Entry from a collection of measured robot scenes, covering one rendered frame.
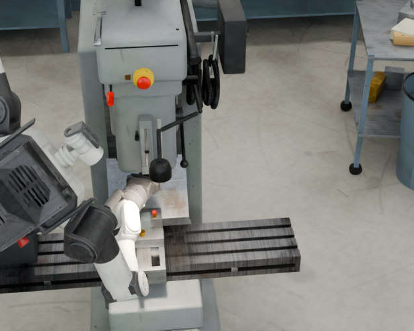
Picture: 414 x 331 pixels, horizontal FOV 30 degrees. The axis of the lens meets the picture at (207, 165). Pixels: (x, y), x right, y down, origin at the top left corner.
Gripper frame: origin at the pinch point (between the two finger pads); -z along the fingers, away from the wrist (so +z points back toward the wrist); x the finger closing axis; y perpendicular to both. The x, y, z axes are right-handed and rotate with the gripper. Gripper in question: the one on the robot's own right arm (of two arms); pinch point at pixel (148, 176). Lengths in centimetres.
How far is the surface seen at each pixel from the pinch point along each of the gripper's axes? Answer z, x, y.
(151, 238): 7.4, -3.5, 21.9
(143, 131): 12.1, -4.7, -27.3
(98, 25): 20, 4, -66
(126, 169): 11.3, 2.7, -10.3
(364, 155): -220, -55, 121
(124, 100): 11.1, 1.8, -36.9
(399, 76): -256, -66, 79
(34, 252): 22, 37, 28
